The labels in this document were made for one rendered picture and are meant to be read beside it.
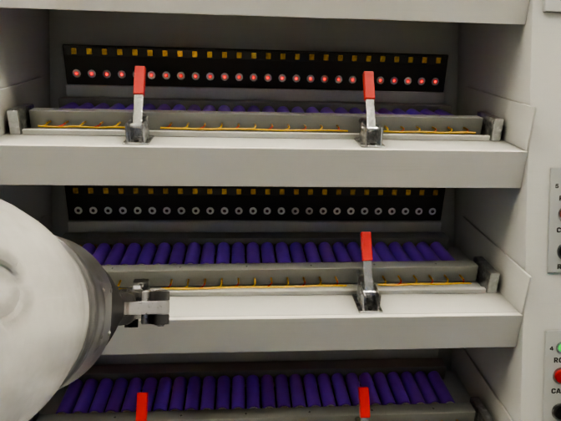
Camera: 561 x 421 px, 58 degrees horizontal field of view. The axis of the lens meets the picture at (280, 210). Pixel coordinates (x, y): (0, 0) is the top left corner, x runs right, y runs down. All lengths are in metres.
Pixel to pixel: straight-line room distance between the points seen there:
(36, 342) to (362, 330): 0.47
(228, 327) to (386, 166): 0.26
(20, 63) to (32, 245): 0.55
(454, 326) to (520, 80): 0.30
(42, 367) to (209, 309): 0.42
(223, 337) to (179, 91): 0.35
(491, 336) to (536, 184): 0.19
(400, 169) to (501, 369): 0.29
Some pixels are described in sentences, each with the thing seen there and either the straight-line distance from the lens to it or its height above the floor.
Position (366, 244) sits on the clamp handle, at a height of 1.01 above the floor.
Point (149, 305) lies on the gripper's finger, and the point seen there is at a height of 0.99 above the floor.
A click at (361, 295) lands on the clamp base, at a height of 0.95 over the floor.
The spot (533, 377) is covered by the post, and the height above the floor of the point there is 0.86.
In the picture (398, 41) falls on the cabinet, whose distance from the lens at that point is 0.83.
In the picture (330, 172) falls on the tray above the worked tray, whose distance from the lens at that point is 0.58.
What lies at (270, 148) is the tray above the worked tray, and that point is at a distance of 0.57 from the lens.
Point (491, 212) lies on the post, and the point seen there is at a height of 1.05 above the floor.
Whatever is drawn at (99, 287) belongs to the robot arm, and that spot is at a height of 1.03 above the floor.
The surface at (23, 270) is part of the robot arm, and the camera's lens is 0.18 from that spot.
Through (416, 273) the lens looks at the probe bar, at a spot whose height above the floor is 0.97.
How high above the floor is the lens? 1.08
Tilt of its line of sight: 3 degrees down
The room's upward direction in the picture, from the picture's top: straight up
